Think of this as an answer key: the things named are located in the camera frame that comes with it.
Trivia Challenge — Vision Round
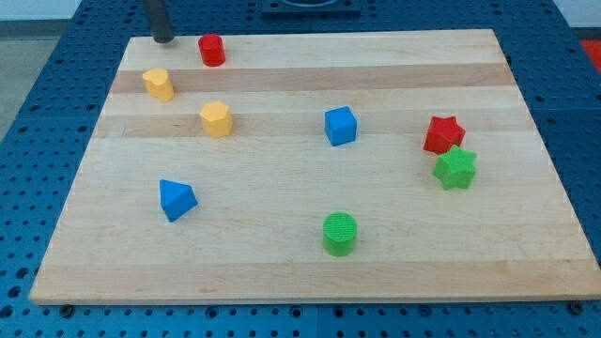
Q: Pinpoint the red cylinder block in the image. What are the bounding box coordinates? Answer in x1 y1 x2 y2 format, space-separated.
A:
197 34 226 67

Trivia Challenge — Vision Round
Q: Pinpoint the green star block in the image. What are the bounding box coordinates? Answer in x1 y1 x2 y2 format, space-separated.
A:
433 145 477 190

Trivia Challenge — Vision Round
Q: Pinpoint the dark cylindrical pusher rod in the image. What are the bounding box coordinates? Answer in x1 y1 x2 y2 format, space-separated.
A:
142 0 175 44

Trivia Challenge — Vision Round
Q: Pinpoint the blue cube block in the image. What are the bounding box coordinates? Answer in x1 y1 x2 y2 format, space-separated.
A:
324 106 358 146

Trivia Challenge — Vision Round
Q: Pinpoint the wooden board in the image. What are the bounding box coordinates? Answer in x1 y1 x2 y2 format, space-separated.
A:
30 29 600 305

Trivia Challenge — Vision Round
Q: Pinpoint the blue triangle block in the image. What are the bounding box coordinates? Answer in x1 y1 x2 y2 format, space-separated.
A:
159 179 198 223

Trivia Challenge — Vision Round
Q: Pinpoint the green cylinder block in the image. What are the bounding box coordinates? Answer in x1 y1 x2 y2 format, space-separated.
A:
322 212 358 257

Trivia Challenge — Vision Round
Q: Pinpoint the red star block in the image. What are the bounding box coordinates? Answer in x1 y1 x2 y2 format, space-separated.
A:
424 116 466 155

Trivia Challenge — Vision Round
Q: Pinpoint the yellow hexagon block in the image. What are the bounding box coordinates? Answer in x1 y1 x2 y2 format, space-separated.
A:
199 100 233 138

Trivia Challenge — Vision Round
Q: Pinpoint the yellow heart block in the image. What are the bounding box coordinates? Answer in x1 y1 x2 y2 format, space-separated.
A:
142 69 175 102

